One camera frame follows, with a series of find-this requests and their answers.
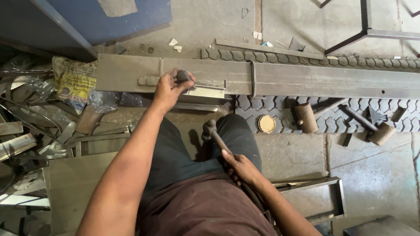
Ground dark metal frame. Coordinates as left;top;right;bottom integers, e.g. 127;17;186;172
318;0;420;56

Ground clear plastic bag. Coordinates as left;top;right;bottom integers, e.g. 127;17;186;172
87;89;120;113

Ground large steel sheet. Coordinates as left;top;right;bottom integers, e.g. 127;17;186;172
42;151;119;236

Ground black rubber tyre tread strip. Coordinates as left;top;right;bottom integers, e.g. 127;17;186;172
200;49;420;134

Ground long flat iron bar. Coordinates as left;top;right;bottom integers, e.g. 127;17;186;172
215;39;326;60

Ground small dark metal bar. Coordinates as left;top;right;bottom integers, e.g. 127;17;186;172
391;108;407;123

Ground person's maroon shirt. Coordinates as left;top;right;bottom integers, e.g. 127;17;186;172
136;173;279;236

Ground metal band around beam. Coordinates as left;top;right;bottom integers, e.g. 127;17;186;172
249;59;267;100

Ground thin metal rod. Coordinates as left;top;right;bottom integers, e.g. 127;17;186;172
313;98;349;116

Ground shiny steel angle piece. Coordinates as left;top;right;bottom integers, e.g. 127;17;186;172
181;80;233;99

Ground dark round metal punch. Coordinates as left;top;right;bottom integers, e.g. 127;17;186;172
176;70;192;83

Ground shallow steel tray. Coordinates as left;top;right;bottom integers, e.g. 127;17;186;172
271;177;347;226

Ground person's right hand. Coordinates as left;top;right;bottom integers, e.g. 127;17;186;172
221;149;264;188

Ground short wooden mallet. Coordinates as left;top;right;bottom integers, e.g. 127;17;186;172
294;102;319;134

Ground blue metal cabinet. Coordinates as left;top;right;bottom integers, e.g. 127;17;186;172
0;0;173;63

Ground round tin lid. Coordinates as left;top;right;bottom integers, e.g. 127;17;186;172
257;115;276;134

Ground ball-peen hammer with wooden handle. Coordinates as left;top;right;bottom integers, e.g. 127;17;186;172
202;119;273;227

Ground yellow printed sack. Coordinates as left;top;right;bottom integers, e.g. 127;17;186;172
52;56;99;110

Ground person's dark trousers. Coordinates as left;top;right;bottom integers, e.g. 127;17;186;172
144;113;263;194

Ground flat steel strip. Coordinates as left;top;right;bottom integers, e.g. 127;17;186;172
173;103;220;112

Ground person's left hand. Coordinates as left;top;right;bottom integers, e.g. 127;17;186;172
154;68;196;113

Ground heap of steel scrap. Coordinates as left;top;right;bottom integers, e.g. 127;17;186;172
0;54;132;236

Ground long grey steel beam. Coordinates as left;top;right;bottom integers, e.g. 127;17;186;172
96;53;420;100

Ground black metal wedge piece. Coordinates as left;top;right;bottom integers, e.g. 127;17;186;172
367;106;388;125

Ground wooden mallet with metal handle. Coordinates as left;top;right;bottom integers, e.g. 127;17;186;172
341;104;397;147

